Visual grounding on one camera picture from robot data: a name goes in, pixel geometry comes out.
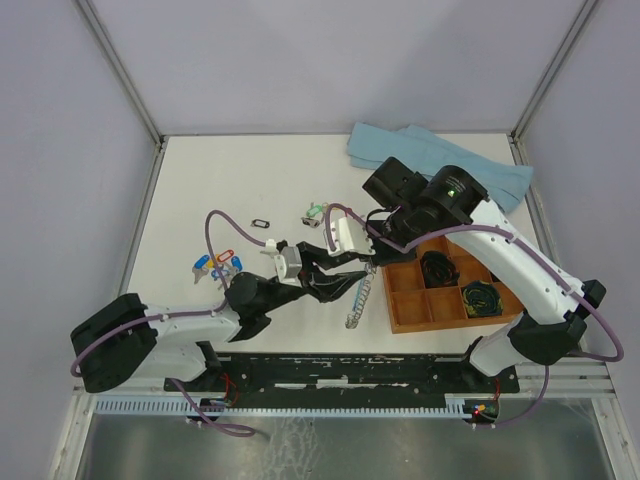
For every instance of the wooden compartment tray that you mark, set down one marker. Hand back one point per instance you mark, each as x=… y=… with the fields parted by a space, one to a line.
x=415 y=308

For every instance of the rolled blue-yellow tie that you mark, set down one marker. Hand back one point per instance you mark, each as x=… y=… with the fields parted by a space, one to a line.
x=481 y=299

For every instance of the rolled orange-dotted tie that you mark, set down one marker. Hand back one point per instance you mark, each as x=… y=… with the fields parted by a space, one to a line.
x=438 y=270

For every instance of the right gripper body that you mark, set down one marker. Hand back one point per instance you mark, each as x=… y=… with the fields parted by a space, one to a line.
x=384 y=253

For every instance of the light blue cloth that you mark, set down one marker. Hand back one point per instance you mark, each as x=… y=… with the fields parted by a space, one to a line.
x=426 y=153

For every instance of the grey cable duct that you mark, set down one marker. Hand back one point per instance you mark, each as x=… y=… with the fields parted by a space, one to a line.
x=178 y=405

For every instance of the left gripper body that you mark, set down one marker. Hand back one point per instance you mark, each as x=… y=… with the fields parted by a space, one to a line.
x=305 y=275

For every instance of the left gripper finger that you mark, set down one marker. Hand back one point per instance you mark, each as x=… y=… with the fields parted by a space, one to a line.
x=318 y=258
x=329 y=288

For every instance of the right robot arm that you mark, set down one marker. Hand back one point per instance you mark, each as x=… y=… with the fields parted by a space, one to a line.
x=556 y=305

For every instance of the large keyring holder blue handle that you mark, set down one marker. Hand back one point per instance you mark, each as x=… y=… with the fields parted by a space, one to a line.
x=361 y=297

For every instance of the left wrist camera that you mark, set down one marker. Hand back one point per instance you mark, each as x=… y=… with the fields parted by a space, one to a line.
x=287 y=261

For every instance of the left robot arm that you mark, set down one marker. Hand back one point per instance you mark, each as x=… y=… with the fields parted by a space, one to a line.
x=127 y=339

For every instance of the black tag key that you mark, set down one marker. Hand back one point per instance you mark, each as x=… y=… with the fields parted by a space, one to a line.
x=260 y=223

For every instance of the green yellow tag key bunch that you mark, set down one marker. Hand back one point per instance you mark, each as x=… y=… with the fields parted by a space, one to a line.
x=314 y=215

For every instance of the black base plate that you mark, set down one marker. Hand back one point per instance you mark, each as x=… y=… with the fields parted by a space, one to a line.
x=431 y=374

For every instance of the coloured tag key bunch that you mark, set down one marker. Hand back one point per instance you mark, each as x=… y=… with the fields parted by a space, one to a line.
x=226 y=265

